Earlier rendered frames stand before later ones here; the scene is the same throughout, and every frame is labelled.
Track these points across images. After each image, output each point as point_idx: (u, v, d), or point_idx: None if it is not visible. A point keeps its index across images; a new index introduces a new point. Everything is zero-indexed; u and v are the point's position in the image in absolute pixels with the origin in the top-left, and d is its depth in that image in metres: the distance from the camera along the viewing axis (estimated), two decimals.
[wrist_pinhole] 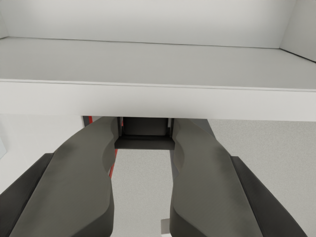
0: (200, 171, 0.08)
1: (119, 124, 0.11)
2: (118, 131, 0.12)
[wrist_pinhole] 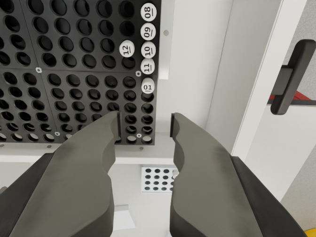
0: (200, 171, 0.08)
1: (119, 124, 0.11)
2: (118, 131, 0.12)
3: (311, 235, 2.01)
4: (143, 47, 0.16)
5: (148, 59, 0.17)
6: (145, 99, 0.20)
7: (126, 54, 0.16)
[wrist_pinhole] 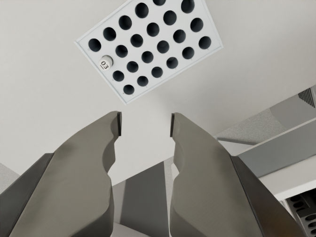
0: (200, 171, 0.08)
1: (119, 124, 0.11)
2: (118, 131, 0.12)
3: None
4: None
5: None
6: None
7: None
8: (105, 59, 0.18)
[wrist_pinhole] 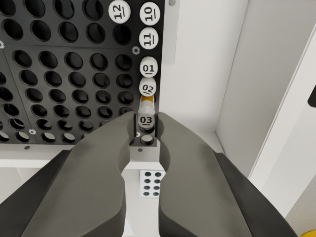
0: (186, 170, 0.08)
1: (135, 125, 0.11)
2: (134, 131, 0.12)
3: None
4: (142, 8, 0.11)
5: (149, 27, 0.12)
6: None
7: (118, 19, 0.11)
8: (139, 114, 0.12)
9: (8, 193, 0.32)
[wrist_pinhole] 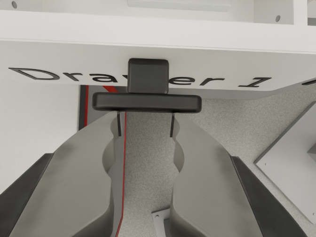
0: (200, 171, 0.08)
1: (119, 124, 0.11)
2: (118, 131, 0.12)
3: None
4: None
5: None
6: None
7: None
8: None
9: None
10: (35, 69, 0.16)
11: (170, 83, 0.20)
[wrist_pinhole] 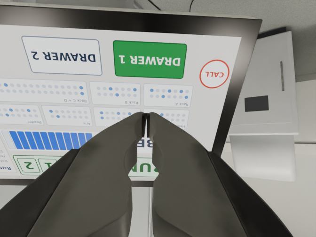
0: (179, 170, 0.08)
1: (143, 125, 0.11)
2: (142, 132, 0.12)
3: None
4: None
5: None
6: None
7: None
8: None
9: None
10: None
11: None
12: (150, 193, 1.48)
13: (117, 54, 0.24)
